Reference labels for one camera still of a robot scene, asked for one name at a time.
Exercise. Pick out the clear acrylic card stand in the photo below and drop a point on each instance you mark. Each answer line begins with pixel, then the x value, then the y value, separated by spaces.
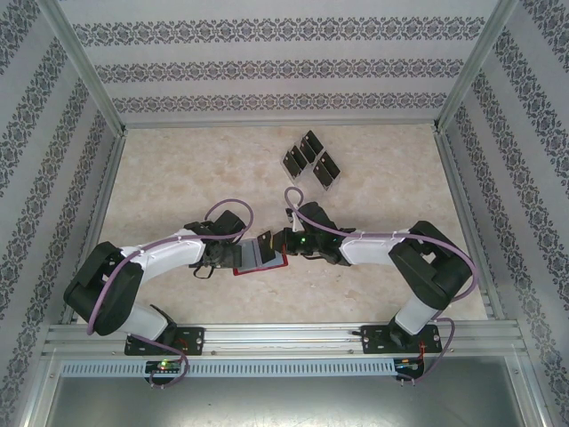
pixel 328 186

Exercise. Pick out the small circuit board with lights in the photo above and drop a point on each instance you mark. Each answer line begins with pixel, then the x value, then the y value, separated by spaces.
pixel 162 365
pixel 409 362

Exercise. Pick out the aluminium side rail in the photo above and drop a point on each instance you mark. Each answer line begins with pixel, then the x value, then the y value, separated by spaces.
pixel 466 213
pixel 97 213

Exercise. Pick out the grey sheet metal panel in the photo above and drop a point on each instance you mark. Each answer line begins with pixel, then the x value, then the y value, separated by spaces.
pixel 284 405

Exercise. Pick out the aluminium frame post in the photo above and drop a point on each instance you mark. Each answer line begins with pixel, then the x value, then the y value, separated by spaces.
pixel 84 62
pixel 475 62

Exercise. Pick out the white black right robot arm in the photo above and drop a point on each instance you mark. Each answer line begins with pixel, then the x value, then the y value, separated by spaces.
pixel 369 249

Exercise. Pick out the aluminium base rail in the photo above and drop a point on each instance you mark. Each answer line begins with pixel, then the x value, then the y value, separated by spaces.
pixel 280 340

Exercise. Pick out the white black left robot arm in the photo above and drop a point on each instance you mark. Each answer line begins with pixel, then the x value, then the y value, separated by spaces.
pixel 169 255

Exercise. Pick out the red leather card holder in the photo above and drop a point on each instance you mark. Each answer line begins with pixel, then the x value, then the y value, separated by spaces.
pixel 250 260

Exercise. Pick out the black credit card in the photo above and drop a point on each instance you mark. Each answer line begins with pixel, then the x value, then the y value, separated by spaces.
pixel 331 164
pixel 322 174
pixel 306 151
pixel 291 166
pixel 266 249
pixel 314 142
pixel 298 160

